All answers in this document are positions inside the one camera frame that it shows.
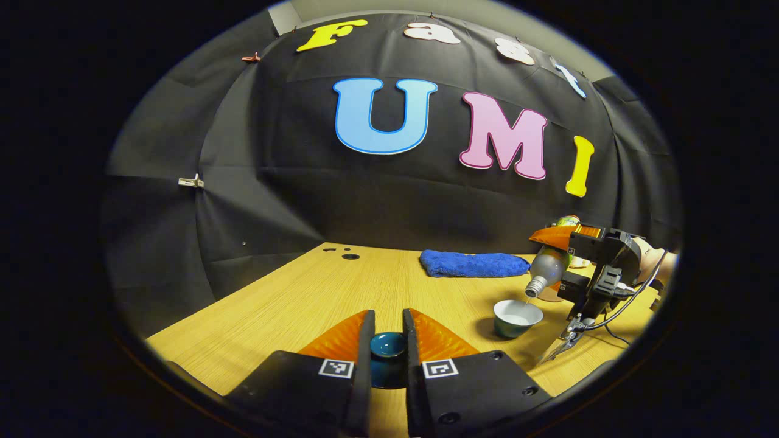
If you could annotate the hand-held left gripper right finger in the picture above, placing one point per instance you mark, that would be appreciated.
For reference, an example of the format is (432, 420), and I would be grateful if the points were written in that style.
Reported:
(412, 377)

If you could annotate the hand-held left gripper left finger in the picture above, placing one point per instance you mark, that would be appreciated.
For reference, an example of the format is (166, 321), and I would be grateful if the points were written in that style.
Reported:
(364, 377)

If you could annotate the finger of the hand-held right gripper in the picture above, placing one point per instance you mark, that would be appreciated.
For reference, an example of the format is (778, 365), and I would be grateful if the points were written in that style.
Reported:
(557, 237)
(589, 231)

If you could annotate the silver green water bottle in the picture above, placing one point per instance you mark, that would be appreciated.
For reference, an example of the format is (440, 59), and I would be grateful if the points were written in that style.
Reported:
(548, 267)

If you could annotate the teal teacup lid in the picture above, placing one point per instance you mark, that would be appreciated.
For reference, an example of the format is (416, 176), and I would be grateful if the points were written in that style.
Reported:
(388, 353)

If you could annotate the round brown coaster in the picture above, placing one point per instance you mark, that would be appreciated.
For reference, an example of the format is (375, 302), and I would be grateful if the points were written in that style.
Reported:
(551, 295)

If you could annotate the teal teacup with white inside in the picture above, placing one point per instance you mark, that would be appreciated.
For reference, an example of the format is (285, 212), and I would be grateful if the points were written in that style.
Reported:
(516, 319)

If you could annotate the blue towel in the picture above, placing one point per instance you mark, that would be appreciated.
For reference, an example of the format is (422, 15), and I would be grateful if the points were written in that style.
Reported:
(475, 264)

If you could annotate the black backdrop cloth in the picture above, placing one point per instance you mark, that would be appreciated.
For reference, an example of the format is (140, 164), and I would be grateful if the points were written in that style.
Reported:
(274, 182)

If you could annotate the white backdrop clip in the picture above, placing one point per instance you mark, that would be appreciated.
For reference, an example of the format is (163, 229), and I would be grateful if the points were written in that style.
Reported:
(192, 181)

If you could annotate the red backdrop clip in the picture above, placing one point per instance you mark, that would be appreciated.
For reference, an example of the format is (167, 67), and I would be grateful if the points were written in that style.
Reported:
(251, 58)

